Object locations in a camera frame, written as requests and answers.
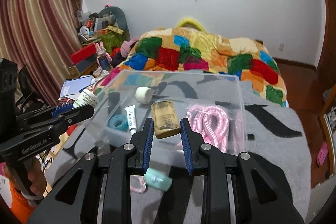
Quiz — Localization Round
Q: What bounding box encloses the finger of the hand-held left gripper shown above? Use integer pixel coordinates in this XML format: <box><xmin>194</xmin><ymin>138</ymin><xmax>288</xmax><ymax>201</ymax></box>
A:
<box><xmin>25</xmin><ymin>104</ymin><xmax>95</xmax><ymax>141</ymax></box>
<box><xmin>16</xmin><ymin>105</ymin><xmax>74</xmax><ymax>125</ymax></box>

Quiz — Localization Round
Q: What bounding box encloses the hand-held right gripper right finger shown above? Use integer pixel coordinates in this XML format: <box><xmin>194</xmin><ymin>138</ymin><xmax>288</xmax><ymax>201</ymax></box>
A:
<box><xmin>180</xmin><ymin>117</ymin><xmax>279</xmax><ymax>224</ymax></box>

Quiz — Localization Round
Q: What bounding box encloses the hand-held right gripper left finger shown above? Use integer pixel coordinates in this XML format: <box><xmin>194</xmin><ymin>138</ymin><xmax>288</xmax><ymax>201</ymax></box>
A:
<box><xmin>54</xmin><ymin>118</ymin><xmax>155</xmax><ymax>224</ymax></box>

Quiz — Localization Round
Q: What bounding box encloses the white bottle with green label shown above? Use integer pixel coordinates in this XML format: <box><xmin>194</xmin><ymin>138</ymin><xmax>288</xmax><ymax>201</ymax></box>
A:
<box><xmin>72</xmin><ymin>89</ymin><xmax>100</xmax><ymax>109</ymax></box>

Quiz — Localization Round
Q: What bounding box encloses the clear plastic storage box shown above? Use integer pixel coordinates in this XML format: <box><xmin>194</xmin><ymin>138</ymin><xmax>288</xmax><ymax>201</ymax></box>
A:
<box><xmin>91</xmin><ymin>70</ymin><xmax>247</xmax><ymax>159</ymax></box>

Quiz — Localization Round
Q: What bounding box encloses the person's left forearm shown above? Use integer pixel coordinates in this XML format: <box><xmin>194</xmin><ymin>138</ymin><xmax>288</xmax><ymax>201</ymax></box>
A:
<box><xmin>0</xmin><ymin>179</ymin><xmax>36</xmax><ymax>224</ymax></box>

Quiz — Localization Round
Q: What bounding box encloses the person's left hand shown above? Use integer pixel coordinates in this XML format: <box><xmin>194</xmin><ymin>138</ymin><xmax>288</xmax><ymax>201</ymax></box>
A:
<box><xmin>26</xmin><ymin>158</ymin><xmax>49</xmax><ymax>201</ymax></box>

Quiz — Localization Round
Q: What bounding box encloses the light blue booklet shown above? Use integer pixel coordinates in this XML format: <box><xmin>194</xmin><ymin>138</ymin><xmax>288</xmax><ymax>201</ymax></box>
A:
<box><xmin>59</xmin><ymin>76</ymin><xmax>92</xmax><ymax>99</ymax></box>

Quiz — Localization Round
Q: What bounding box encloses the white ointment tube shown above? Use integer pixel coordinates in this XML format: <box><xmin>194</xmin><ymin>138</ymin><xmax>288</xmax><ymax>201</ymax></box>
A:
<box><xmin>124</xmin><ymin>106</ymin><xmax>138</xmax><ymax>135</ymax></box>

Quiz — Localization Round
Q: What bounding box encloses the teal tape roll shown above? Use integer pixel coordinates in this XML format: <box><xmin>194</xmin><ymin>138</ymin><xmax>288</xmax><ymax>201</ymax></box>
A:
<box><xmin>107</xmin><ymin>114</ymin><xmax>129</xmax><ymax>131</ymax></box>

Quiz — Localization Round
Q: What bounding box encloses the red box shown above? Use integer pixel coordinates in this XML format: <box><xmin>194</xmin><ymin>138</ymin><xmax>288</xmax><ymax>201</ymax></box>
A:
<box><xmin>71</xmin><ymin>44</ymin><xmax>96</xmax><ymax>63</ymax></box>

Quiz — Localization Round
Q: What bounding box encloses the grey blanket with black pattern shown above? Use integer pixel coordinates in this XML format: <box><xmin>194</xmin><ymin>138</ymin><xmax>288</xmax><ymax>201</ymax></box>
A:
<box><xmin>45</xmin><ymin>69</ymin><xmax>313</xmax><ymax>224</ymax></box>

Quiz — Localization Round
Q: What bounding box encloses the pink knitted hat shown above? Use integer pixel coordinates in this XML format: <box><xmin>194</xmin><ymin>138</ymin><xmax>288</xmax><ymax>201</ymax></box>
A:
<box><xmin>119</xmin><ymin>37</ymin><xmax>140</xmax><ymax>58</ymax></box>

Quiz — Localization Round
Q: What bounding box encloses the pink and beige curtain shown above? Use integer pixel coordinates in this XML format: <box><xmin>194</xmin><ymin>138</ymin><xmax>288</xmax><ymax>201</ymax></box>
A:
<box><xmin>0</xmin><ymin>0</ymin><xmax>85</xmax><ymax>107</ymax></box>

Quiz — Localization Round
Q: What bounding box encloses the colourful patchwork quilt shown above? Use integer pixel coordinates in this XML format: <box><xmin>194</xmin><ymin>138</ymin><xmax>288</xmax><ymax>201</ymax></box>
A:
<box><xmin>100</xmin><ymin>27</ymin><xmax>288</xmax><ymax>108</ymax></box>

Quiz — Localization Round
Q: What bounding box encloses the yellow pillow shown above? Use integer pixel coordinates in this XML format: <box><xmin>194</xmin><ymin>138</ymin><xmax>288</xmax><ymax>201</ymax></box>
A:
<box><xmin>176</xmin><ymin>16</ymin><xmax>207</xmax><ymax>32</ymax></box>

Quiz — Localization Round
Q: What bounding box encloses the pink clog shoe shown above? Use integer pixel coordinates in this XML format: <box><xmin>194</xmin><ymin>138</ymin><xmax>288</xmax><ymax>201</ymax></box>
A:
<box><xmin>316</xmin><ymin>141</ymin><xmax>329</xmax><ymax>167</ymax></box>

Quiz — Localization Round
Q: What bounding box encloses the wooden cabinet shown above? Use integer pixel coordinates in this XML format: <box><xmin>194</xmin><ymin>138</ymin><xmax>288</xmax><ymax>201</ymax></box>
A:
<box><xmin>316</xmin><ymin>0</ymin><xmax>336</xmax><ymax>184</ymax></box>

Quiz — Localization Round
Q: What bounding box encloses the pink rope in bag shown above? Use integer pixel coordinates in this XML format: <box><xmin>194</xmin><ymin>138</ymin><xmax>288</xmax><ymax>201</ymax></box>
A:
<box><xmin>185</xmin><ymin>104</ymin><xmax>243</xmax><ymax>154</ymax></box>

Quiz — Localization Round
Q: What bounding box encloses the pink and white cord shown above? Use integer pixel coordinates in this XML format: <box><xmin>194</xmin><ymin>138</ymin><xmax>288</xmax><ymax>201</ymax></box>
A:
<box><xmin>130</xmin><ymin>176</ymin><xmax>149</xmax><ymax>194</ymax></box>

